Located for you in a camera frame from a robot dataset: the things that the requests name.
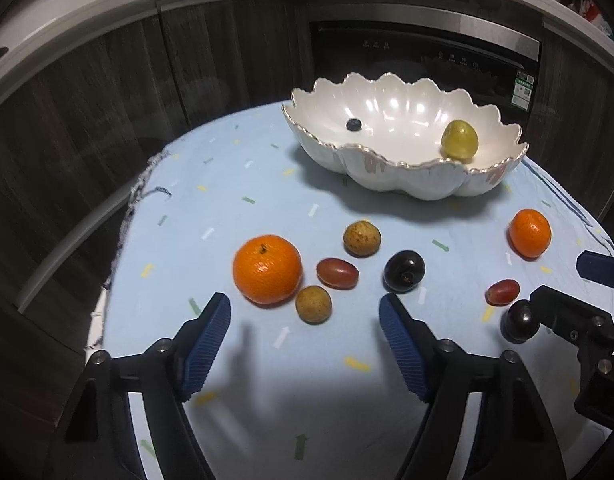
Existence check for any dark wood cabinet panel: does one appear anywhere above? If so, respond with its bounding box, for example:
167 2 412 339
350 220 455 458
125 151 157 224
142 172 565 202
524 25 614 223

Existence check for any light blue patterned tablecloth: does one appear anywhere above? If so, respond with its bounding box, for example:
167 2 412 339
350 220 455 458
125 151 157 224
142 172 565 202
84 100 614 480

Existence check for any brown longan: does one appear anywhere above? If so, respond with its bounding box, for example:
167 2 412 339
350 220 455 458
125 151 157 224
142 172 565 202
295 285 333 324
343 220 382 258

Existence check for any large orange mandarin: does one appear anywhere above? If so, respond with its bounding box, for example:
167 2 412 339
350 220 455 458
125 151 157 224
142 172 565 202
232 234 304 306

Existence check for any yellow-green plum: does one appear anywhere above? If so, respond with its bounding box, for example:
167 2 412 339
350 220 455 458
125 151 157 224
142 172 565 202
440 119 480 163

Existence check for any plastic snack bag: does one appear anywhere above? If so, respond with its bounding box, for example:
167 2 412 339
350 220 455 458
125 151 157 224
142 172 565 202
569 0 614 36

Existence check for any black built-in dishwasher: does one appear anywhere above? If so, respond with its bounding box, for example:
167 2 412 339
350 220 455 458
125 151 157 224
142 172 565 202
307 20 542 126

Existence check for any small orange mandarin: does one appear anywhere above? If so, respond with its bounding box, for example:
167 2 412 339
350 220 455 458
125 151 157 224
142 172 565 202
508 208 552 260

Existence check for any dark purple grape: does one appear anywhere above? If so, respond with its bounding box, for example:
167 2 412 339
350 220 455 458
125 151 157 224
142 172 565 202
501 299 542 344
383 250 427 293

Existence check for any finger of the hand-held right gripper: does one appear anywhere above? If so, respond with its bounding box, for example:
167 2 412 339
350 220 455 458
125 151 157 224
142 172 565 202
529 285 614 348
577 251 614 291

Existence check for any white scalloped ceramic bowl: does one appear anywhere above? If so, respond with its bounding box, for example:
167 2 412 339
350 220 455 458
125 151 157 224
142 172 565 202
281 72 530 202

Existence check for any dark wood cabinet door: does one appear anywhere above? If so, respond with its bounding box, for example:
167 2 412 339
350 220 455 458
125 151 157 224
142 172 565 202
0 12 190 311
159 0 300 131

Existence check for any red cherry tomato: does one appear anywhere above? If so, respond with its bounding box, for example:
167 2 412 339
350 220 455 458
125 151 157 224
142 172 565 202
316 257 360 290

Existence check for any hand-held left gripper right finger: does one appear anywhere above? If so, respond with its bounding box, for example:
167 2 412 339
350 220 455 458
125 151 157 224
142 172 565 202
378 293 568 480

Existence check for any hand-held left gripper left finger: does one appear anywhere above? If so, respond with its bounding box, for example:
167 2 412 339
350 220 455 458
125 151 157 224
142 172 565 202
50 292 233 480

